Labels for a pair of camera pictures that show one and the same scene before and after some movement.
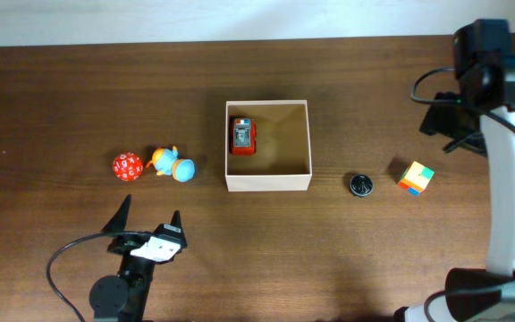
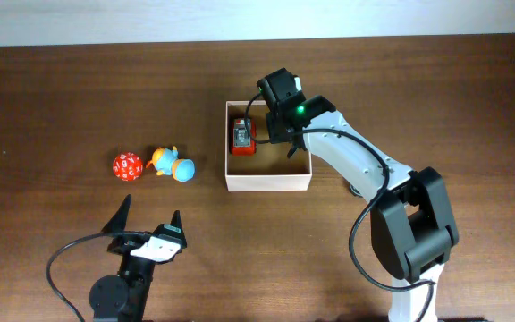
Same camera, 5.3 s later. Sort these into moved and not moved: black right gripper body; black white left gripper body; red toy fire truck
Moved: black right gripper body
Not moved: black white left gripper body; red toy fire truck
